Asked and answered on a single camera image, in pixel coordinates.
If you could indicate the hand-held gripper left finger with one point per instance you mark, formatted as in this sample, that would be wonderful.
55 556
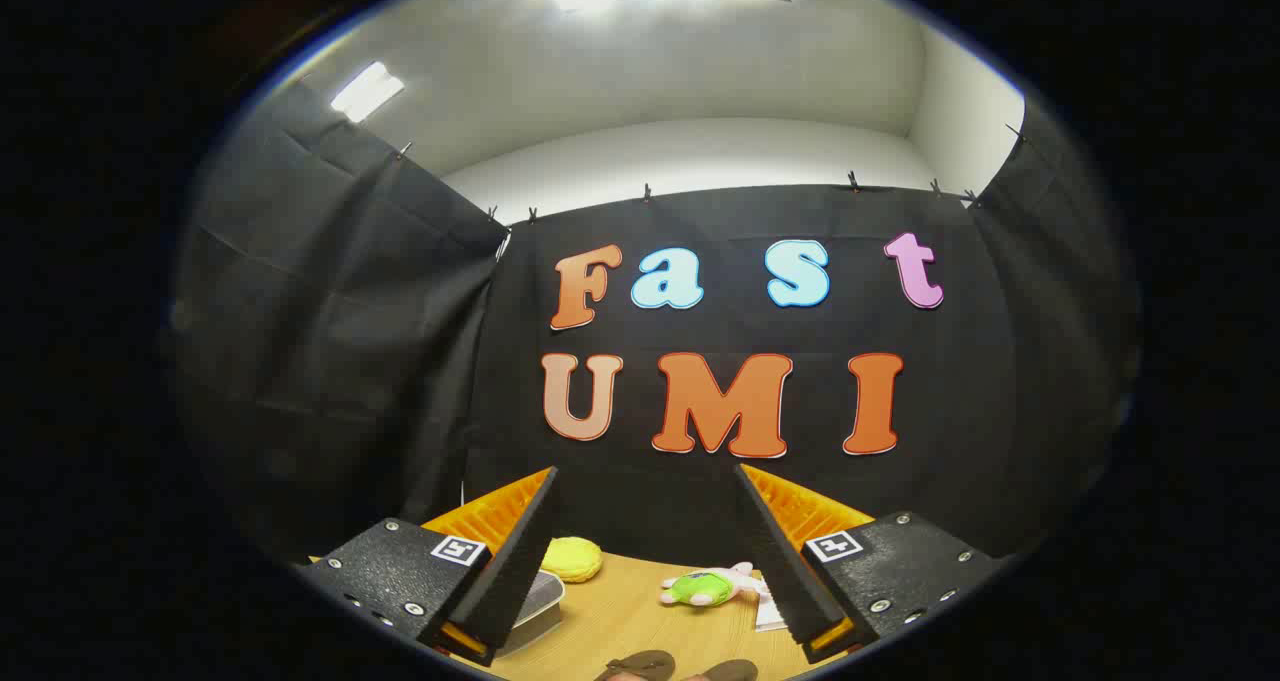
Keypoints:
515 561

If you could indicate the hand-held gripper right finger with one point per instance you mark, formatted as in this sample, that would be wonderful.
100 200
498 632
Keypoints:
785 571

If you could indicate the grey fabric storage box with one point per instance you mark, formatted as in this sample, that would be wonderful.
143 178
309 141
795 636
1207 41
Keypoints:
535 601

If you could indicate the brown fuzzy shoe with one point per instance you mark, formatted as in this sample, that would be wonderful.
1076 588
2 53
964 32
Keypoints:
640 665
728 671

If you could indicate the white book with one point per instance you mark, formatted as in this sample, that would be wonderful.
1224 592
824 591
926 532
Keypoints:
770 611

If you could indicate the yellow round plush toy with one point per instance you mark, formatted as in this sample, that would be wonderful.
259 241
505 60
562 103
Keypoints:
572 559

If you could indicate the green and pink plush toy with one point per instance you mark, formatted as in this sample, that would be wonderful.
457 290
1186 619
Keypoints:
700 588

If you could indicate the black backdrop cloth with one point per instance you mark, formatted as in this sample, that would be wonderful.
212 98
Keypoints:
330 361

